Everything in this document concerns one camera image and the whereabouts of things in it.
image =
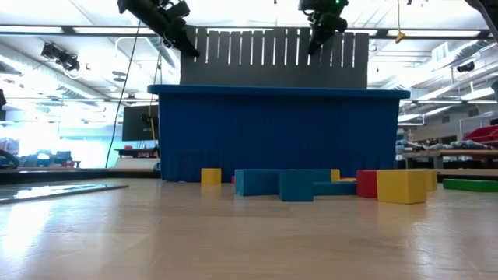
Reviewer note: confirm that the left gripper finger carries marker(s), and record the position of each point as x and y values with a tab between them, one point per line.
186	43

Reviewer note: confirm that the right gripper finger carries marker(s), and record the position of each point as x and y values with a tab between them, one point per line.
317	40

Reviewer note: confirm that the long grey slotted divider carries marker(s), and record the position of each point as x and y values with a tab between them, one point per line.
272	74

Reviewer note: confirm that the large blue plastic bin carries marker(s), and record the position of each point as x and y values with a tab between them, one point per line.
272	132

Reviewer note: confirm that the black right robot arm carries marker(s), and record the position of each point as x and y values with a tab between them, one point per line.
488	9

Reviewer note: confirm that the yellow hanging pendant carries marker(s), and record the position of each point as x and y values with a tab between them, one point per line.
400	37

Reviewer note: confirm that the black monitor on stand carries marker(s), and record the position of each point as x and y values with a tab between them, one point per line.
138	122

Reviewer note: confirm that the black ceiling device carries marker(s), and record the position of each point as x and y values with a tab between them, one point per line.
60	56
465	67

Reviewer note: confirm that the small blue wooden cube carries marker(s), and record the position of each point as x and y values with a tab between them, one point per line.
322	176

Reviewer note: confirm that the small yellow wooden cube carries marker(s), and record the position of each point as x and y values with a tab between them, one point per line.
211	177
400	186

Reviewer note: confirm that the blue wooden block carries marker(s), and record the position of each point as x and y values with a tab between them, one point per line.
334	189
295	188
254	183

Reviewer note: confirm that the small red wooden cube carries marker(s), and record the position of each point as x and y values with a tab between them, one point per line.
365	184

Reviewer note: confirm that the wooden workbench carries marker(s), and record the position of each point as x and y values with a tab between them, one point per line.
447	153

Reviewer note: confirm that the red storage bin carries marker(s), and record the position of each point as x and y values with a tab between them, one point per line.
484	136

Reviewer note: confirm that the green wooden block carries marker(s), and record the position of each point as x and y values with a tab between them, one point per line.
470	185

